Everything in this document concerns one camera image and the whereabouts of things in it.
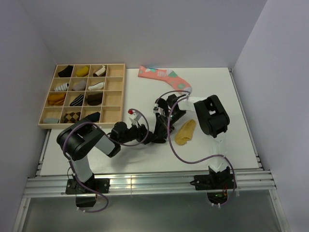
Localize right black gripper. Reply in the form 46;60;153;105
157;110;187;141

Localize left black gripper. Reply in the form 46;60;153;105
119;120;157;145

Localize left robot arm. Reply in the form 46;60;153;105
56;118;157;193

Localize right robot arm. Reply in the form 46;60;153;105
154;93;235;189

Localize tan yellow sock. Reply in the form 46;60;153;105
174;119;196;145

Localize pink patterned sock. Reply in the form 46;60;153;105
138;66;192;94

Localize rolled navy sock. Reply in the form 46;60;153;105
85;112;100;122

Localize rolled dark brown sock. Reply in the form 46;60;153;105
86;92;103;106

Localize wooden compartment tray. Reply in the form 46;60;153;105
38;64;126;129

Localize rolled brown white sock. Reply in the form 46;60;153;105
93;65;106;77

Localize rolled black white striped sock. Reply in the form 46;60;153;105
70;94;84;106

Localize rolled brown argyle sock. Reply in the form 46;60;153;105
63;112;81;123

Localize rolled grey sock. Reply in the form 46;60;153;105
72;80;87;91

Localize rolled mustard yellow sock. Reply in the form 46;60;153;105
75;66;89;77

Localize rolled orange sock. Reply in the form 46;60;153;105
47;93;66;105

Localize rolled light blue sock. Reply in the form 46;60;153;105
43;117;59;124

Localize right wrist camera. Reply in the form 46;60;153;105
153;103;161;114

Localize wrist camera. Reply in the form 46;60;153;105
128;109;141;127
153;103;161;114

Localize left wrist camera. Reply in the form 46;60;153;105
128;109;141;127

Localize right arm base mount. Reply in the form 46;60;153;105
190;167;237;206

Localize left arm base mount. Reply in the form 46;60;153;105
65;178;110;208

